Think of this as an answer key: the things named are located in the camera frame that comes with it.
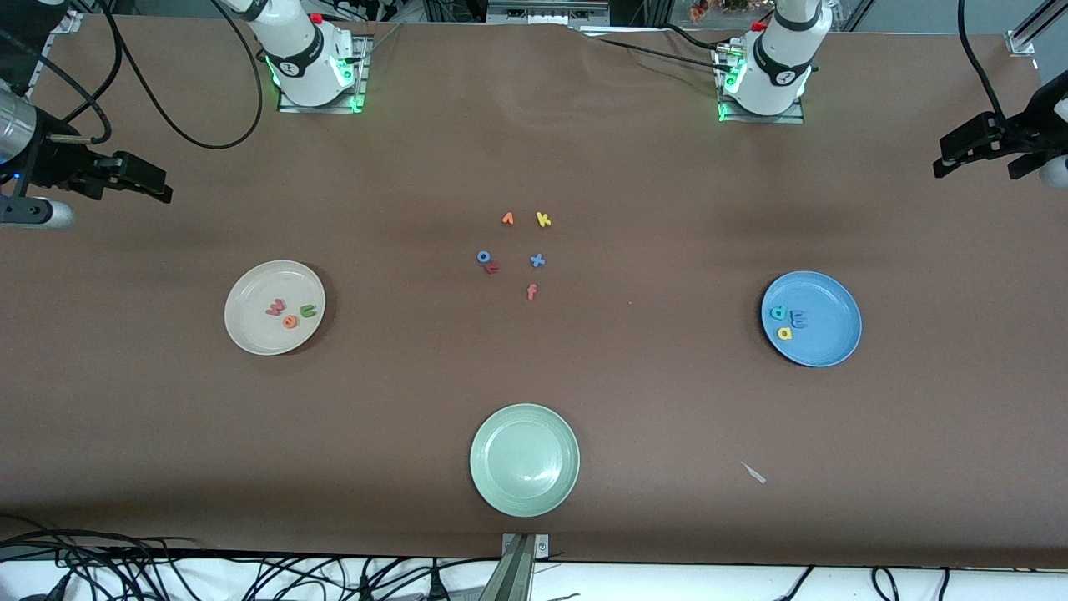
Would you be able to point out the grey metal box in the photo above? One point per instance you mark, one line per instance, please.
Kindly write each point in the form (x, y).
(546, 10)

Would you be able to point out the orange dried flowers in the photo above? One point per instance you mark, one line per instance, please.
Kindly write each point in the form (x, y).
(701, 8)

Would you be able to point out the brown paper table cover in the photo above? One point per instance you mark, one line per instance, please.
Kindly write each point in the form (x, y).
(167, 459)

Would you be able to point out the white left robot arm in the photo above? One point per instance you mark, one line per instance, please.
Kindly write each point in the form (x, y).
(776, 67)

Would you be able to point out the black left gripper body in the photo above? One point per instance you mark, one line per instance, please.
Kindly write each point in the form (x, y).
(1028, 133)

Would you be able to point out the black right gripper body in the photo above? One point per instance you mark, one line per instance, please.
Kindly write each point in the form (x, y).
(57, 164)

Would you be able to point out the pink foam letter w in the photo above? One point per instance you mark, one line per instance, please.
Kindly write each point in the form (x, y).
(276, 310)

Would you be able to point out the blue foam letter E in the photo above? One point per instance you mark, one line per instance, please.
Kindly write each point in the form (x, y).
(799, 319)

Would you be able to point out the grey metal camera post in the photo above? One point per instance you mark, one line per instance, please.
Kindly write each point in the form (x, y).
(519, 568)

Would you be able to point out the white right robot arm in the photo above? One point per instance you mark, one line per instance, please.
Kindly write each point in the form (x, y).
(304, 58)

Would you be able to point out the aluminium frame rail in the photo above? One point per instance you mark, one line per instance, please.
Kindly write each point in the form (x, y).
(67, 21)
(1022, 42)

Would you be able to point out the beige round plate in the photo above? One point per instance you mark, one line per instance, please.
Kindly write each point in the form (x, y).
(250, 330)

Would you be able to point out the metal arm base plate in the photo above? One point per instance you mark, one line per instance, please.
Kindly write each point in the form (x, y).
(360, 75)
(751, 118)

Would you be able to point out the small white paper scrap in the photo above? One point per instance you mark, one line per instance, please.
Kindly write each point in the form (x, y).
(753, 473)

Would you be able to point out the blue round plate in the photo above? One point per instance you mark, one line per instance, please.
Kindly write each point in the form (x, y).
(826, 334)

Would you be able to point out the pale green round plate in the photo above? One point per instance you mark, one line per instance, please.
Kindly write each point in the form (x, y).
(524, 460)

